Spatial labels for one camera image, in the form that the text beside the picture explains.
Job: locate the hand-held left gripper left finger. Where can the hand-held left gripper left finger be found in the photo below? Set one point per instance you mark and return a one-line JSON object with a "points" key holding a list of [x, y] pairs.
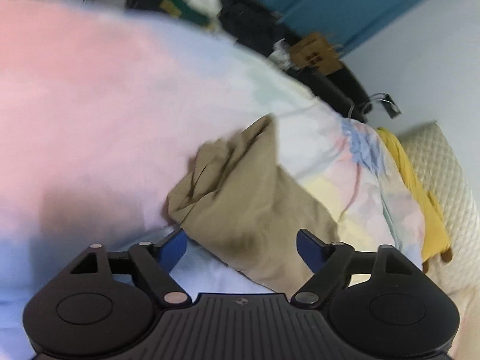
{"points": [[174, 249]]}

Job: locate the pastel tie-dye blanket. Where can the pastel tie-dye blanket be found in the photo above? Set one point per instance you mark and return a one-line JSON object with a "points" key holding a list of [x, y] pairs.
{"points": [[112, 101]]}

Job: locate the black sofa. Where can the black sofa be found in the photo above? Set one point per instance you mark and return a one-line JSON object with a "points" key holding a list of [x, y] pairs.
{"points": [[337, 86]]}

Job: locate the cream quilted pillow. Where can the cream quilted pillow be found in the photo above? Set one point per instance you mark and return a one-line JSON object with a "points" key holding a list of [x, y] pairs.
{"points": [[450, 165]]}

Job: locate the brown paper bag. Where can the brown paper bag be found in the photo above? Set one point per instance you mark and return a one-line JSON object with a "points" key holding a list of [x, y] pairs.
{"points": [[315, 54]]}

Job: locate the blue curtain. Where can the blue curtain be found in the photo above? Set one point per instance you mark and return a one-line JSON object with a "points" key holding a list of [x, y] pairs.
{"points": [[337, 0]]}

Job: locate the black garment pile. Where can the black garment pile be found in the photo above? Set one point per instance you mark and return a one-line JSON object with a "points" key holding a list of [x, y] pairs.
{"points": [[243, 18]]}

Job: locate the tan t-shirt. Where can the tan t-shirt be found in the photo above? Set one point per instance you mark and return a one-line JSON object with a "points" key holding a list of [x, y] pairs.
{"points": [[255, 213]]}

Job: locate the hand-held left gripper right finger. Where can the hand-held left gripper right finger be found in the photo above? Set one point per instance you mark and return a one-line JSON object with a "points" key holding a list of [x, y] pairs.
{"points": [[309, 249]]}

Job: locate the white patterned garment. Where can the white patterned garment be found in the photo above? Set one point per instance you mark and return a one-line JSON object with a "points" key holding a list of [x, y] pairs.
{"points": [[279, 52]]}

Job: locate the yellow cloth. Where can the yellow cloth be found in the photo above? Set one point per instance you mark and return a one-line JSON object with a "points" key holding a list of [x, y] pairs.
{"points": [[431, 225]]}

